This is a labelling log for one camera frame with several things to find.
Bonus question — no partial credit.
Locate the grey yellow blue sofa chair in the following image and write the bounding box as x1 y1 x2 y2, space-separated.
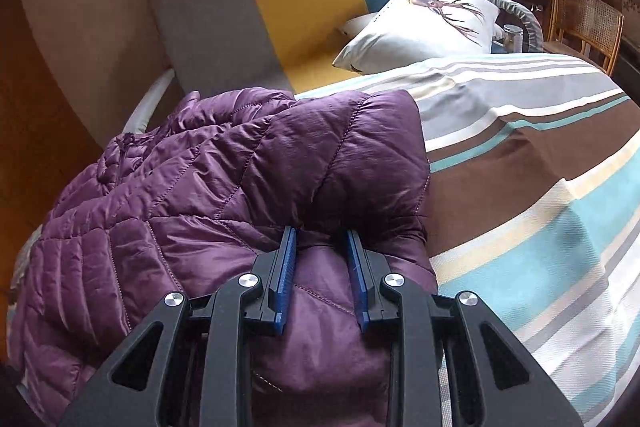
125 0 544 133

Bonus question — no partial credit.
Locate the wicker wooden chair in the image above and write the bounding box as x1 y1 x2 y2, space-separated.
542 0 625 76

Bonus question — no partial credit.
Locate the orange wooden wardrobe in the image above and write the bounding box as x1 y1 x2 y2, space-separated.
0 0 102 294

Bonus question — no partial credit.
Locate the metal cup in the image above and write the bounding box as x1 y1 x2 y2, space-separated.
502 24 524 53

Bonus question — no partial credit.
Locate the white deer print pillow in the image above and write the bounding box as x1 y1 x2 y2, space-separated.
333 0 500 75

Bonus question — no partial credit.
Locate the purple quilted down jacket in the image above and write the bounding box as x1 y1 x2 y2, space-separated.
9 88 437 426

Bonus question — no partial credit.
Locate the small white pillow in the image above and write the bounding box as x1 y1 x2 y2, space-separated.
338 13 376 39

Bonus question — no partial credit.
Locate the striped bed cover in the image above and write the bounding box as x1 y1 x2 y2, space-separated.
291 54 639 426

